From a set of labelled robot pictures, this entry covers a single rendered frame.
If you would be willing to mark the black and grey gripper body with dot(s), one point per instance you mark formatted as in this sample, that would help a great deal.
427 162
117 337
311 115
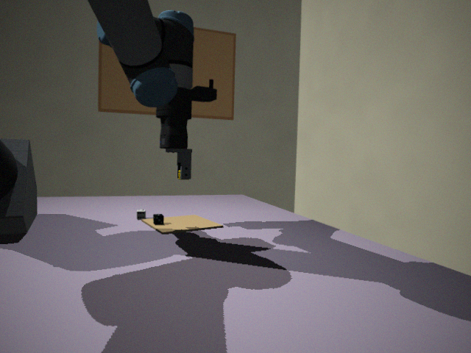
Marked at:
175 115

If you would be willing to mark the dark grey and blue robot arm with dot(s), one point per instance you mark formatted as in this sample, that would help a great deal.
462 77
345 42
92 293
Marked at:
143 53

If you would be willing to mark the tan flat mat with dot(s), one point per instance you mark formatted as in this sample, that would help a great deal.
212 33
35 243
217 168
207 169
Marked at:
183 223

